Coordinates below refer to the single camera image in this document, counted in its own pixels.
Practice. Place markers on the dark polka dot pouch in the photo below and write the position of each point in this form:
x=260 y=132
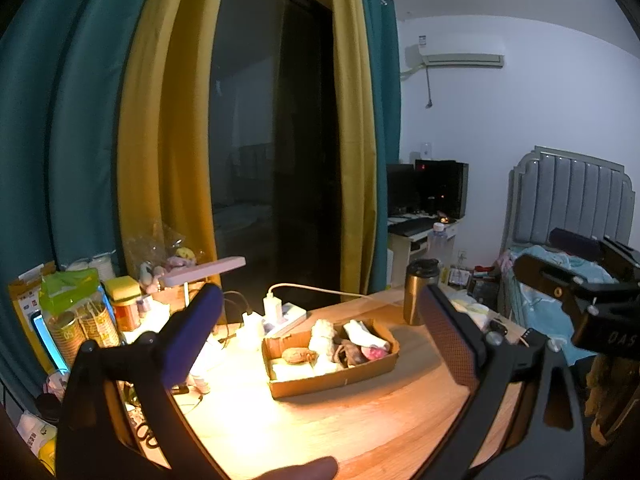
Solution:
x=345 y=352

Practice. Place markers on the green snack bag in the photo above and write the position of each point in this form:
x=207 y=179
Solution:
x=60 y=291

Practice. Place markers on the yellow lid jar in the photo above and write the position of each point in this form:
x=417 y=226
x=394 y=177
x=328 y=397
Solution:
x=123 y=294

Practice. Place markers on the pink fluffy object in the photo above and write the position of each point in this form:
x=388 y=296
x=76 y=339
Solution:
x=374 y=353

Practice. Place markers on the clear water bottle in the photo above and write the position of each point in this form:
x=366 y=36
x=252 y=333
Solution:
x=439 y=247

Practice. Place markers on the black scissors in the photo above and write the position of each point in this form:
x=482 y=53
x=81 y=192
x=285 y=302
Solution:
x=143 y=431

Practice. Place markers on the person hand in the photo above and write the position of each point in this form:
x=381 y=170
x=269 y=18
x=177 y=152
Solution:
x=323 y=468

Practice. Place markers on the white desk lamp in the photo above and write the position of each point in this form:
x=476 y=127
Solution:
x=184 y=276

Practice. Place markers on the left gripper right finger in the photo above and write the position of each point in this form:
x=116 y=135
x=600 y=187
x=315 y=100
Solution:
x=486 y=365

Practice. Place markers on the brown paper bag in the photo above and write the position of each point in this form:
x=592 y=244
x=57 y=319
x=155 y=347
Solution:
x=177 y=297

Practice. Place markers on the cotton swab bundle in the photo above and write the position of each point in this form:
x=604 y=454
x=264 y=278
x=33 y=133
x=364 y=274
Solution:
x=321 y=341

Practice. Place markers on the teal curtain left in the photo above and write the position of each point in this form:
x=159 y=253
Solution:
x=62 y=67

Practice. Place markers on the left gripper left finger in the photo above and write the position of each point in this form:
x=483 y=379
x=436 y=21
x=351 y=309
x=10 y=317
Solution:
x=103 y=443

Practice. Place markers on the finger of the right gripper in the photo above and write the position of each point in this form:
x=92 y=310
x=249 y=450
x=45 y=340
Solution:
x=618 y=259
x=550 y=279

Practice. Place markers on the grey padded headboard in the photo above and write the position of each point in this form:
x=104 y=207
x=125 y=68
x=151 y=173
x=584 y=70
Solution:
x=551 y=188

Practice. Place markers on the white rolled cloth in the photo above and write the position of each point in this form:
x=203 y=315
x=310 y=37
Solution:
x=359 y=334

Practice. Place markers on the steel travel mug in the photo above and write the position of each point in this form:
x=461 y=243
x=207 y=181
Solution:
x=419 y=273

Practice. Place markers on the yellow curtain left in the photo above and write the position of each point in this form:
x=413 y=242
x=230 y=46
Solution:
x=163 y=133

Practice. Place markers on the wall air conditioner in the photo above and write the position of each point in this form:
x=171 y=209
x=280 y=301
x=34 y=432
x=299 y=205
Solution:
x=452 y=51

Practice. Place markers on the yellow curtain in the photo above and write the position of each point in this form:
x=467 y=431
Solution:
x=355 y=114
x=163 y=133

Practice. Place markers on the yellow curtain right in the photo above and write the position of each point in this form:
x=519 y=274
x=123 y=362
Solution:
x=355 y=114

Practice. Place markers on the cardboard tray box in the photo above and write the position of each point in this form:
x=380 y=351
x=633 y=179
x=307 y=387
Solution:
x=285 y=380

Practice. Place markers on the black monitor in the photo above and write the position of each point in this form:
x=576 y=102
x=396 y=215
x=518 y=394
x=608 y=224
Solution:
x=428 y=187

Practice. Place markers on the white power strip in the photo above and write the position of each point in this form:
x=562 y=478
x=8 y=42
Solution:
x=292 y=316

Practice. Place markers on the white charger with cable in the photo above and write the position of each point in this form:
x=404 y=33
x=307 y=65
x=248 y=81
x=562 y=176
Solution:
x=304 y=296

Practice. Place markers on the yellow white tissue box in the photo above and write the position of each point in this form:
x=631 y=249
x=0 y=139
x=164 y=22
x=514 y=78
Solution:
x=479 y=314

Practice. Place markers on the brown plush toy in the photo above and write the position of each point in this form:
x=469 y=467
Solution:
x=295 y=356

